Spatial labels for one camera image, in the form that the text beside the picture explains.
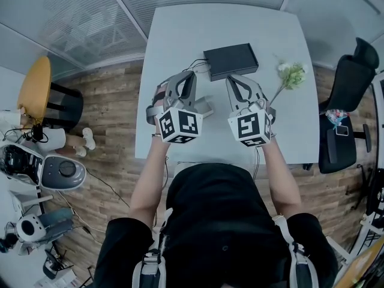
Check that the black rectangular box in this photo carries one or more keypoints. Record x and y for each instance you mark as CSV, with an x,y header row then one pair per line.
x,y
231,60

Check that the white metal rack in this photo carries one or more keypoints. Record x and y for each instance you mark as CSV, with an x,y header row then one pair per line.
x,y
360,238

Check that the person's right forearm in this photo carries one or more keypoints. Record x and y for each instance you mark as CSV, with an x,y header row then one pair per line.
x,y
280,175

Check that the person's left hand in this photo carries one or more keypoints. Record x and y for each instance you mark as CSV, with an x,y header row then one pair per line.
x,y
161,93

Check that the white round device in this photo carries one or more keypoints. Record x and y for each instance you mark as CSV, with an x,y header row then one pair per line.
x,y
28,227

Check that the white and green flower sprig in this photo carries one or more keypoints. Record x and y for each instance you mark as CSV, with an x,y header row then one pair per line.
x,y
292,72

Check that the person's left forearm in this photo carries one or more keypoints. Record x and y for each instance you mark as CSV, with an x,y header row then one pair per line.
x,y
148,175

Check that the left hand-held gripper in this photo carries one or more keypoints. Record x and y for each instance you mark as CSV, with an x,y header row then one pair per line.
x,y
180,124

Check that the person's black shirt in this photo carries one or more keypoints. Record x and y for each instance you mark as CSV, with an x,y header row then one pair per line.
x,y
222,226

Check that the thin black wire-frame eyeglasses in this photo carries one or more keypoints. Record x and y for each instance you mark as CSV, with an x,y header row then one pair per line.
x,y
198,66

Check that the black office chair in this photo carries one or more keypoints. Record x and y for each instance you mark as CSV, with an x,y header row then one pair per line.
x,y
348,100

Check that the colourful snack packet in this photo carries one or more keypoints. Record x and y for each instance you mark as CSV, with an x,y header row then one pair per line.
x,y
337,116

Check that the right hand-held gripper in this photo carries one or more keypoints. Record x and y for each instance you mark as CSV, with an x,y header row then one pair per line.
x,y
250,127

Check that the grey and white gripper device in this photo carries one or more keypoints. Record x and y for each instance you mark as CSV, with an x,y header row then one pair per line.
x,y
57,171

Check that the round wooden table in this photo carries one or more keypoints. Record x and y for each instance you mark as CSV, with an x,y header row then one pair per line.
x,y
36,82

